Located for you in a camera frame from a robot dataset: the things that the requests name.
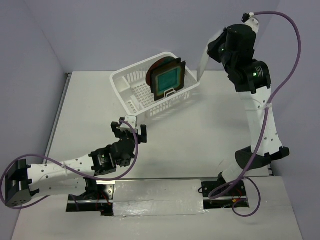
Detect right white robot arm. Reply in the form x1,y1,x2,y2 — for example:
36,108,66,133
207,24,290,196

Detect teal square black-rimmed plate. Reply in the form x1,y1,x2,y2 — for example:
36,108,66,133
150,61,186,102

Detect yellow square black-rimmed plate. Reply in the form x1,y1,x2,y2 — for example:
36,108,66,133
147,56,181,75

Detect small red teal round plate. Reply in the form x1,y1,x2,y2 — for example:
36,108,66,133
197,29,223,82

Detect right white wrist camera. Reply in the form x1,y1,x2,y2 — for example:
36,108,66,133
241,12,260,34

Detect white foam cover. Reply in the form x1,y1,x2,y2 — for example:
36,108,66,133
113,179,204,217

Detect large red teal round plate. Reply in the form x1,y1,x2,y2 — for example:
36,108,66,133
145,56,175,86

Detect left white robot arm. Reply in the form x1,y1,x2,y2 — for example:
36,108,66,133
0,117,148,210

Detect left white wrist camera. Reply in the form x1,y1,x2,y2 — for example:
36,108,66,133
119,115,137,132

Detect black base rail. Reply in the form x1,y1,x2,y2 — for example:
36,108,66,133
66,178,250,217

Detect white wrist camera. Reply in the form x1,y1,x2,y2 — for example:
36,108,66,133
119,115,137,132
241,12,260,34

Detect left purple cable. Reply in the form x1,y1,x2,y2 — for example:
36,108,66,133
0,119,139,209

